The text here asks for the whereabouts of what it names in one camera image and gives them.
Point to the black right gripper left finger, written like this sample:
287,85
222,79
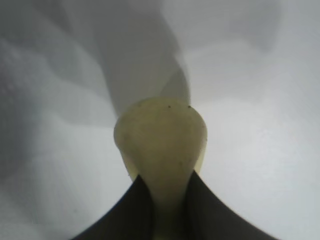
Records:
130,217

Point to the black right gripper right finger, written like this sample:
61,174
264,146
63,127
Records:
212,220

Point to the pale yellow egg yolk pastry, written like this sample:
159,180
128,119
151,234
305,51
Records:
162,140

